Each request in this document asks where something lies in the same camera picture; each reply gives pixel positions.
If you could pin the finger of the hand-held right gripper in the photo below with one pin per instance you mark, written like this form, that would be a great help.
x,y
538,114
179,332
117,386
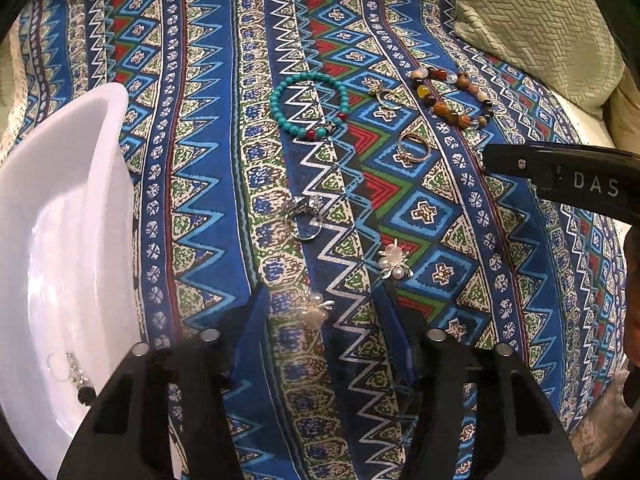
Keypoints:
x,y
505,162

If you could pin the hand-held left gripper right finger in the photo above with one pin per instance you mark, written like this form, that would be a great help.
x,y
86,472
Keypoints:
x,y
402,332

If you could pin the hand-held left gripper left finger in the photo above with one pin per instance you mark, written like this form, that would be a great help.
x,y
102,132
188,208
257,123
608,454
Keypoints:
x,y
252,322

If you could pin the pearl flower earring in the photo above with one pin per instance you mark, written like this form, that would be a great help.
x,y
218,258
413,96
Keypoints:
x,y
315,310
394,260

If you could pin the white plastic bowl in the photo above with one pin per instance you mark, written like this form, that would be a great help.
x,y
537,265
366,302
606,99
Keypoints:
x,y
65,260

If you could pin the cream pillow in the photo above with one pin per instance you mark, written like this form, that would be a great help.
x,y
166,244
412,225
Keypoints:
x,y
625,105

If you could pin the green woven pillow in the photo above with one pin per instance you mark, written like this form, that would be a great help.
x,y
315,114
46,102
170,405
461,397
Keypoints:
x,y
530,25

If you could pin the blue patterned blanket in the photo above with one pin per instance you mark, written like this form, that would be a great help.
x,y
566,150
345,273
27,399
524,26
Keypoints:
x,y
210,160

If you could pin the silver hook earring black beads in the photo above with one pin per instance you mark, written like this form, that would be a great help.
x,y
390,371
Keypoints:
x,y
72,376

